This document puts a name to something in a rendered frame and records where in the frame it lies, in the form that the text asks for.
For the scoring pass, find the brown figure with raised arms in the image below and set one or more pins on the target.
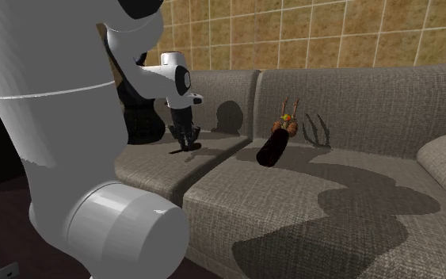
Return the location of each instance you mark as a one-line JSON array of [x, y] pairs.
[[273, 148]]

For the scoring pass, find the grey fabric sofa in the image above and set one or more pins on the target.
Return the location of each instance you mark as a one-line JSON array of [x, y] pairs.
[[284, 208]]

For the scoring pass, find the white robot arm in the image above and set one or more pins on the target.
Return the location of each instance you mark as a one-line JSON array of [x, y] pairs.
[[52, 127]]

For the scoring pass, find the black glossy rounded object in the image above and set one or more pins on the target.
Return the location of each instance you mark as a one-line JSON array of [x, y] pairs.
[[143, 125]]

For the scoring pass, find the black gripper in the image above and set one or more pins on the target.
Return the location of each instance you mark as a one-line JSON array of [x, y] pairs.
[[182, 119]]

